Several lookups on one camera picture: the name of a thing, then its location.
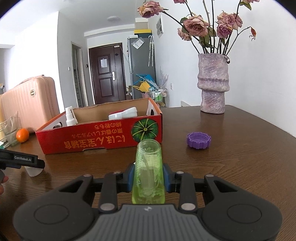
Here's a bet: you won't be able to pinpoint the white round cap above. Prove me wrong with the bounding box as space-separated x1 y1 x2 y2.
25 166 43 177

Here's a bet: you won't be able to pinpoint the white spray bottle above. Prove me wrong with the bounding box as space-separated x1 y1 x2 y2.
65 106 78 126

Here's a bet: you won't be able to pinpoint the purple bottle cap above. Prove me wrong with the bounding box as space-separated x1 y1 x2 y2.
186 132 211 150

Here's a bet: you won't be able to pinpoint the green translucent bottle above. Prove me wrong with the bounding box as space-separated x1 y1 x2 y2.
132 139 165 204

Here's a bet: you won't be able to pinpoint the red lint brush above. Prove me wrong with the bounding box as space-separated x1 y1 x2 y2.
108 107 137 121

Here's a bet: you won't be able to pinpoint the person hand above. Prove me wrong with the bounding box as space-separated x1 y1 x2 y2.
0 171 9 195

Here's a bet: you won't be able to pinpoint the orange fruit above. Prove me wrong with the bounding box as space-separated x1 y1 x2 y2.
16 128 30 143

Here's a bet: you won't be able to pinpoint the glass cup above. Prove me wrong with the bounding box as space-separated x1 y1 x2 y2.
1 112 22 146

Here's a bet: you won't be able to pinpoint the pink hard suitcase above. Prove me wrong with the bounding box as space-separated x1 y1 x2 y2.
1 75 60 133

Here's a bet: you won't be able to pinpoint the red cardboard box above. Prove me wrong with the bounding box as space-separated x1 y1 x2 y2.
36 98 163 154

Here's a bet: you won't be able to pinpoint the purple ceramic vase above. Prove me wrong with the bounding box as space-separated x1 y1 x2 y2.
197 53 230 114

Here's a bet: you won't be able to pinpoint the dark brown door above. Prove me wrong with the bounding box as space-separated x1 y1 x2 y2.
89 43 126 104

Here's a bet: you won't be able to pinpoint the grey refrigerator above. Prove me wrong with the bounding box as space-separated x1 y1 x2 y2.
127 33 156 86

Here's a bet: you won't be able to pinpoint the dried pink roses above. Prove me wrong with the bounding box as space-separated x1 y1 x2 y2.
137 1 257 56

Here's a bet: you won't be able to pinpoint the yellow box on fridge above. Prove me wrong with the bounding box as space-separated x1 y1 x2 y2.
134 29 152 35

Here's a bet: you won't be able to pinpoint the wire storage cart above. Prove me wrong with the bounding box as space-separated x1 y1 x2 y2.
148 87 167 108

